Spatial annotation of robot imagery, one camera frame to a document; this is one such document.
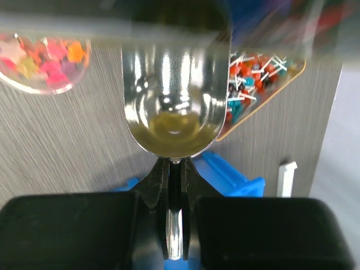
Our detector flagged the blue plastic bin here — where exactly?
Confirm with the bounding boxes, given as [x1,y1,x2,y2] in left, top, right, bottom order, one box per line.
[108,152,265,269]

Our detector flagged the white clothes rack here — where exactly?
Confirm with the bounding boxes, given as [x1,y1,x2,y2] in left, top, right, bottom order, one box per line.
[277,161,298,197]

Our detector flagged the clear plastic jar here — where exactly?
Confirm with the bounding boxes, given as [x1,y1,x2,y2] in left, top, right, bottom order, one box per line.
[1,32,92,95]

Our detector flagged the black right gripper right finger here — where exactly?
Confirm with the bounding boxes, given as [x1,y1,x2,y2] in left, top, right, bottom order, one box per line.
[181,159,356,269]

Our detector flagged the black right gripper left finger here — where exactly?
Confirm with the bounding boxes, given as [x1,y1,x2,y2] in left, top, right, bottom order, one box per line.
[1,159,169,269]

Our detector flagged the silver metal scoop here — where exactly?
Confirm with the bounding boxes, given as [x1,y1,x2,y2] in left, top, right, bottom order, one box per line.
[121,1,231,260]

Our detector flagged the gold tin of lollipops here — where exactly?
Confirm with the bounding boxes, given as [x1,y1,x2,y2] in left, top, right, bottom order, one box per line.
[217,51,306,141]

